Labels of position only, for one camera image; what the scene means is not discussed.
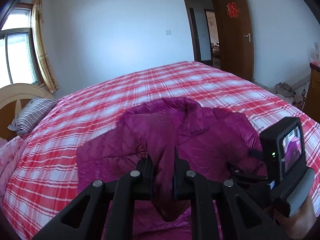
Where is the striped pillow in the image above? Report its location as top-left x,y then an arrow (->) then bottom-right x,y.
8,96 -> 58,135

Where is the pink floral quilt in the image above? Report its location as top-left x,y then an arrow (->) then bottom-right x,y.
0,136 -> 27,205

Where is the red paper door decoration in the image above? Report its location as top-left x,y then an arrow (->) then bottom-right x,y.
227,2 -> 241,18

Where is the camera with screen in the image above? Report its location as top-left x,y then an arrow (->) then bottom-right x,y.
260,117 -> 305,184

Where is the silver door handle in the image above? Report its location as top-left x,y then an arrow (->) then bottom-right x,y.
244,33 -> 251,42

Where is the window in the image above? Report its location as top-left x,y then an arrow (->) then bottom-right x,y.
0,3 -> 43,87

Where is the red white plaid bedspread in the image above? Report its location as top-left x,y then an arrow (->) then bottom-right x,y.
2,61 -> 319,239

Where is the right hand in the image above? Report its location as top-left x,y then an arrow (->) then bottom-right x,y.
273,196 -> 317,239

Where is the yellow curtain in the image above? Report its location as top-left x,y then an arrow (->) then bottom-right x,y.
31,0 -> 60,94

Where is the brown wooden door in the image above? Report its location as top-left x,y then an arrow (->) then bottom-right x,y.
217,0 -> 254,81

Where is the wooden headboard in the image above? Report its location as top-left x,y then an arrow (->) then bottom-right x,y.
0,83 -> 54,141

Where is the wooden cabinet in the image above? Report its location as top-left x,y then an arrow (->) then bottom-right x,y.
303,62 -> 320,122

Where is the clothes pile on floor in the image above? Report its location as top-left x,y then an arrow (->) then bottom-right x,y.
275,82 -> 304,108

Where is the magenta down jacket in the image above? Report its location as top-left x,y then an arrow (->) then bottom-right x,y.
76,98 -> 266,239

